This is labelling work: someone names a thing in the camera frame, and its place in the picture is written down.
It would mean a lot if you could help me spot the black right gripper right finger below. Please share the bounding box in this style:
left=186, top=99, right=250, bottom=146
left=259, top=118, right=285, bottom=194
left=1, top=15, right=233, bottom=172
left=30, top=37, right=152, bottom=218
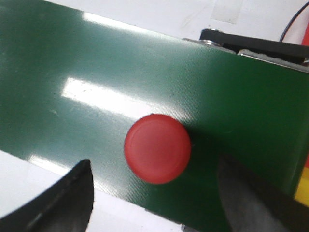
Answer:
left=217, top=155, right=309, bottom=232

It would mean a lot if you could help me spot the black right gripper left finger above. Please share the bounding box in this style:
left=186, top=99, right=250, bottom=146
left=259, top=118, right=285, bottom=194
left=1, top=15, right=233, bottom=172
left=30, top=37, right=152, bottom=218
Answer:
left=0, top=159, right=94, bottom=232

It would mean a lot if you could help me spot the red mushroom push button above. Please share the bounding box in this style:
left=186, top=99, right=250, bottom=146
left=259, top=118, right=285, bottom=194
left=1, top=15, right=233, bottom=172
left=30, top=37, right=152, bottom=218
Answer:
left=124, top=114, right=192, bottom=184

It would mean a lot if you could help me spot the yellow plastic tray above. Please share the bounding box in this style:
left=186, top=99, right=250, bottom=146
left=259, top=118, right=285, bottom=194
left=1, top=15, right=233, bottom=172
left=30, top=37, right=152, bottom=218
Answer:
left=295, top=167, right=309, bottom=206

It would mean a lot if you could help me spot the green conveyor belt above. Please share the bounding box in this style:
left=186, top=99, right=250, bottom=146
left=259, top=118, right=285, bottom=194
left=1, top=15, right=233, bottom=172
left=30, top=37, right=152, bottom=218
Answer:
left=0, top=0, right=309, bottom=232

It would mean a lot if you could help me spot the red plastic tray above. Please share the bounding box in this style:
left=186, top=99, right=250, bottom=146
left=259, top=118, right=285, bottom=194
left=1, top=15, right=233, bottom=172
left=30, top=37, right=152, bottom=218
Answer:
left=301, top=22, right=309, bottom=46

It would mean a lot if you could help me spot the red and black wire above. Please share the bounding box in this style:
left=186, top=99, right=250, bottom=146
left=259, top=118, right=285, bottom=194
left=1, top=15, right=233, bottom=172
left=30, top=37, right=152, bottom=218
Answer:
left=280, top=1, right=309, bottom=42

